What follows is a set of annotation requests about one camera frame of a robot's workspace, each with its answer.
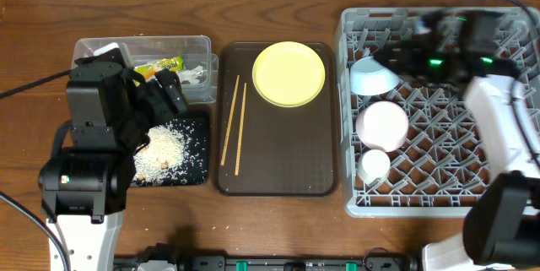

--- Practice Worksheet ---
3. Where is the green snack wrapper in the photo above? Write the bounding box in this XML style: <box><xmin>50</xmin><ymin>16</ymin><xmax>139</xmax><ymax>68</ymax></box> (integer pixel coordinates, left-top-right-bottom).
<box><xmin>134</xmin><ymin>56</ymin><xmax>184</xmax><ymax>80</ymax></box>

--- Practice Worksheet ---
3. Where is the white napkin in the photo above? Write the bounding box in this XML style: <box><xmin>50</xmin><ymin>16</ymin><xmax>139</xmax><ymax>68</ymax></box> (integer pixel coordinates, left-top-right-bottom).
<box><xmin>176</xmin><ymin>65</ymin><xmax>207</xmax><ymax>85</ymax></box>

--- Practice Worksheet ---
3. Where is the light blue bowl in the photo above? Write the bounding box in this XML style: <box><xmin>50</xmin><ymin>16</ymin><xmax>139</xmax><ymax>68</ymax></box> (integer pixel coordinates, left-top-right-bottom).
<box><xmin>349</xmin><ymin>57</ymin><xmax>399</xmax><ymax>96</ymax></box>

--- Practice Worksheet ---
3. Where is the white small bowl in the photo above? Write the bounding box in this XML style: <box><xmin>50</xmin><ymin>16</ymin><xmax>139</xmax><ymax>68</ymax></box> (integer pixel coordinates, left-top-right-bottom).
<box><xmin>355</xmin><ymin>101</ymin><xmax>409</xmax><ymax>152</ymax></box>

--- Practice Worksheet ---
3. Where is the yellow plate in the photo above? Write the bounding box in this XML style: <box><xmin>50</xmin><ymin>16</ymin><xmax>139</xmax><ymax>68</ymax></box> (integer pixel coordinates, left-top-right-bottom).
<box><xmin>251</xmin><ymin>41</ymin><xmax>326</xmax><ymax>108</ymax></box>

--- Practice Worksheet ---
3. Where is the white cup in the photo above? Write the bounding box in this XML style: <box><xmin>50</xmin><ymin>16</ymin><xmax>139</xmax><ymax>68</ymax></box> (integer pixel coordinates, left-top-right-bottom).
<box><xmin>356</xmin><ymin>149</ymin><xmax>391</xmax><ymax>184</ymax></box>

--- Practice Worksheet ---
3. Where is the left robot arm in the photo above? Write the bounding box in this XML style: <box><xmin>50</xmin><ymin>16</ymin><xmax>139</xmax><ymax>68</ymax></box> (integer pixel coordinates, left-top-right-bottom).
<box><xmin>38</xmin><ymin>48</ymin><xmax>188</xmax><ymax>270</ymax></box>

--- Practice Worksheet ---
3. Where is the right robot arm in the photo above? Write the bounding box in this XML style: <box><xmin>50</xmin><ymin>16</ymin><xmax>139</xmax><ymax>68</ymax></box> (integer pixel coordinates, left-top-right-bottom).
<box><xmin>375</xmin><ymin>9</ymin><xmax>539</xmax><ymax>270</ymax></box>

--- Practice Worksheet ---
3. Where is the black waste tray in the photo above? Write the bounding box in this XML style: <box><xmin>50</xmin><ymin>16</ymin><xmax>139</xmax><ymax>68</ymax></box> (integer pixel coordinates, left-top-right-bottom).
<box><xmin>126</xmin><ymin>108</ymin><xmax>212</xmax><ymax>188</ymax></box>

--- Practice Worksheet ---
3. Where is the spilled rice food waste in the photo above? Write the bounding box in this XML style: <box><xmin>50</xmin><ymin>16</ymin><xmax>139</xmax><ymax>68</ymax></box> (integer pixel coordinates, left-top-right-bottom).
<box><xmin>131</xmin><ymin>121</ymin><xmax>208</xmax><ymax>186</ymax></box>

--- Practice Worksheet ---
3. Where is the grey dishwasher rack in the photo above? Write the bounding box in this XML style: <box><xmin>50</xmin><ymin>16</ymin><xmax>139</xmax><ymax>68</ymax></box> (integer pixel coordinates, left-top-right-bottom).
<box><xmin>335</xmin><ymin>8</ymin><xmax>489</xmax><ymax>218</ymax></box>

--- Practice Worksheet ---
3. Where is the clear plastic bin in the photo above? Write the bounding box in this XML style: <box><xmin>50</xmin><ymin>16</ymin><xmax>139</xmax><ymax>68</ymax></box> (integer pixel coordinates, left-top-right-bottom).
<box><xmin>73</xmin><ymin>35</ymin><xmax>219</xmax><ymax>104</ymax></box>

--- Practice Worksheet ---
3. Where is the brown serving tray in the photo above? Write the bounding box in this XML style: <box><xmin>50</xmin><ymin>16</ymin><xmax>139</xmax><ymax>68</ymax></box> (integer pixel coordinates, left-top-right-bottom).
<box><xmin>213</xmin><ymin>42</ymin><xmax>339</xmax><ymax>197</ymax></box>

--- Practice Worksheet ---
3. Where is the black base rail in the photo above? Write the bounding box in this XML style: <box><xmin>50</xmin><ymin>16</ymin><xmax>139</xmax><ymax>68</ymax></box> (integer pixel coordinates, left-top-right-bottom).
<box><xmin>112</xmin><ymin>243</ymin><xmax>423</xmax><ymax>271</ymax></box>

